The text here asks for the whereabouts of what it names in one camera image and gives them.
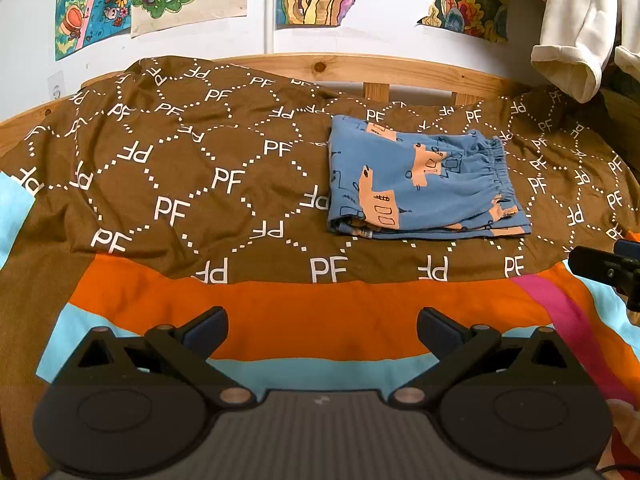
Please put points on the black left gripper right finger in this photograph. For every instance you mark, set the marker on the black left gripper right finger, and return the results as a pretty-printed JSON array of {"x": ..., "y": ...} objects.
[{"x": 460, "y": 352}]

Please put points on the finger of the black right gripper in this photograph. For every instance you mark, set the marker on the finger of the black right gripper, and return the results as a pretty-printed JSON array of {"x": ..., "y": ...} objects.
[
  {"x": 602, "y": 267},
  {"x": 627, "y": 249}
]

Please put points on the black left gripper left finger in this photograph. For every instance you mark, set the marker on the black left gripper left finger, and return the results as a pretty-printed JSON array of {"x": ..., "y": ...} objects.
[{"x": 187, "y": 348}]

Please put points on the blue pants with orange cars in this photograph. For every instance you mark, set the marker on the blue pants with orange cars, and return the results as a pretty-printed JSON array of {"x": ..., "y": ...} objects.
[{"x": 386, "y": 184}]

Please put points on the brown PF-patterned bedspread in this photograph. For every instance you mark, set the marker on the brown PF-patterned bedspread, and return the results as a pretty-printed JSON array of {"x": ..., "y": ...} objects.
[{"x": 162, "y": 235}]

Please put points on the white hanging garment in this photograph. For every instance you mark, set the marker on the white hanging garment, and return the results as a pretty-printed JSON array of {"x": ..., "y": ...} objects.
[{"x": 579, "y": 37}]

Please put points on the dark floral poster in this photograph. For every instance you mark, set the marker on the dark floral poster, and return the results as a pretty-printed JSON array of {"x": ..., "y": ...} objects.
[{"x": 465, "y": 2}]

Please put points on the anime girl poster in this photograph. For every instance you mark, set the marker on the anime girl poster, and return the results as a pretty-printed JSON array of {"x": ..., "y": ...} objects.
[{"x": 79, "y": 23}]

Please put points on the wooden bed frame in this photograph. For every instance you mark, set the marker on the wooden bed frame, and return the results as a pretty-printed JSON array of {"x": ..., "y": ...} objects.
[{"x": 208, "y": 106}]

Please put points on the white wall socket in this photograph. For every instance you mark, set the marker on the white wall socket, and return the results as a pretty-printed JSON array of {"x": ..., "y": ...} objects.
[{"x": 56, "y": 86}]

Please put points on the white wall pipe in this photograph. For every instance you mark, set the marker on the white wall pipe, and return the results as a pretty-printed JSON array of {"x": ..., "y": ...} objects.
[{"x": 269, "y": 25}]

